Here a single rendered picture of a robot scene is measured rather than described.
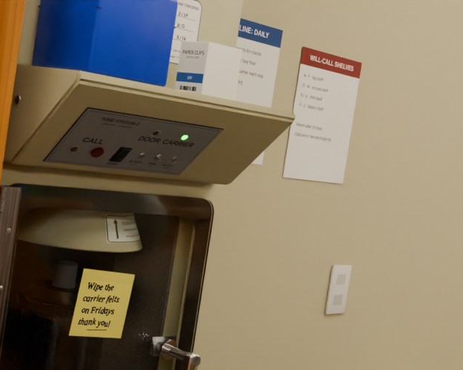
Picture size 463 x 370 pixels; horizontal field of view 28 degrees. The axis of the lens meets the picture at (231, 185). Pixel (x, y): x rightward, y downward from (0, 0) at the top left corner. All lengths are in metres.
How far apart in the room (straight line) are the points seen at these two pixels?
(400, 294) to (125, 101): 1.55
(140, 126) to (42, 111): 0.11
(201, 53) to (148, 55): 0.11
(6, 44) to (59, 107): 0.08
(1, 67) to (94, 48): 0.09
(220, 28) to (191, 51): 0.11
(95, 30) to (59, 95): 0.07
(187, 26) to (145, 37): 0.19
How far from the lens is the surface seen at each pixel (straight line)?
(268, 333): 2.00
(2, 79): 0.86
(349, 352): 2.25
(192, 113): 0.98
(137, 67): 0.92
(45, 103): 0.91
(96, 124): 0.93
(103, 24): 0.89
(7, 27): 0.86
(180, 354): 1.13
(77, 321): 1.05
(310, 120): 1.97
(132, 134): 0.97
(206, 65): 1.02
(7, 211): 0.97
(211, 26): 1.14
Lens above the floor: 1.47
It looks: 3 degrees down
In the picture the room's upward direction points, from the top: 9 degrees clockwise
